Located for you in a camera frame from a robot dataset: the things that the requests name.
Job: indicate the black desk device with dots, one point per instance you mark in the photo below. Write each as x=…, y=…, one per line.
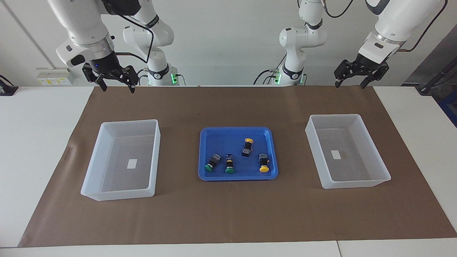
x=7, y=89

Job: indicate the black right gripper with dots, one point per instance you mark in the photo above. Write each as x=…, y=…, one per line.
x=105, y=64

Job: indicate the blue plastic tray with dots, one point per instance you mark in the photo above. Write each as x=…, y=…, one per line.
x=228, y=142

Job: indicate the black stand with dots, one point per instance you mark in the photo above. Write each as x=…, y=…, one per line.
x=426, y=87

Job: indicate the yellow push button switch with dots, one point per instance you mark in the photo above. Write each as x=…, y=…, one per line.
x=246, y=150
x=263, y=160

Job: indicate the translucent white plastic box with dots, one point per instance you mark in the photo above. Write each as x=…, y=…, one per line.
x=121, y=178
x=353, y=167

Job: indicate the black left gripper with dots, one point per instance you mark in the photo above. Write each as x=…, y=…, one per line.
x=367, y=64

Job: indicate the green push button switch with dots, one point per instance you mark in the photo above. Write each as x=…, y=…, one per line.
x=214, y=160
x=229, y=164

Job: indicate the white wall socket strip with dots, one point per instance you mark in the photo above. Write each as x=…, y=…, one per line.
x=53, y=76

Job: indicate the blue crate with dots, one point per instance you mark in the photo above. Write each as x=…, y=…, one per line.
x=450, y=107

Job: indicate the brown table mat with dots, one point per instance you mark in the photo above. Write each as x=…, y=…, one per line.
x=228, y=214

